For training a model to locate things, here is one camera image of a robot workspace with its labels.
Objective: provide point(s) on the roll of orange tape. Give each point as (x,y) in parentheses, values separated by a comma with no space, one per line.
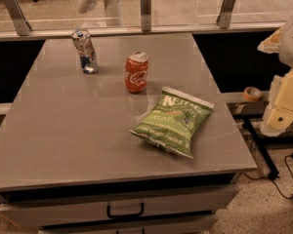
(252,94)

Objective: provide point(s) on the grey drawer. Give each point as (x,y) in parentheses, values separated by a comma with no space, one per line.
(188,224)
(115,206)

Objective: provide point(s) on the left metal glass bracket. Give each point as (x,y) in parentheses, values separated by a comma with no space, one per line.
(21,25)

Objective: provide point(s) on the right metal glass bracket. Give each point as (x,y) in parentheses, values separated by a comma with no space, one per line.
(224,17)

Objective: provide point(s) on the metal glass bracket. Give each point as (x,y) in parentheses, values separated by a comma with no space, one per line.
(145,15)
(224,17)
(21,25)

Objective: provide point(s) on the black metal stand leg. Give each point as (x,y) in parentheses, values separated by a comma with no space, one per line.
(273,174)

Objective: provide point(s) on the middle metal glass bracket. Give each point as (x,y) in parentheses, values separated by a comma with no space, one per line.
(145,15)

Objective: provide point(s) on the green jalapeno chip bag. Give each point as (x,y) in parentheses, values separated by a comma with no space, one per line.
(173,121)

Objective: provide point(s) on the silver blue energy drink can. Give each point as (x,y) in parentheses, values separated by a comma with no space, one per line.
(83,43)

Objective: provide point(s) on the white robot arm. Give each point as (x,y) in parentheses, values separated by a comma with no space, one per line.
(281,43)

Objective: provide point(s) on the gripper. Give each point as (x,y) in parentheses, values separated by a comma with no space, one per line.
(292,46)

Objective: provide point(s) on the orange soda can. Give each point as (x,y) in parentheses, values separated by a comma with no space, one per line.
(135,74)

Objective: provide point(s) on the upper grey drawer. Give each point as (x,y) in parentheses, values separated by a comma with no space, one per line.
(115,206)

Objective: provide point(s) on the lower grey drawer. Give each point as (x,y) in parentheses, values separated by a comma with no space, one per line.
(188,224)

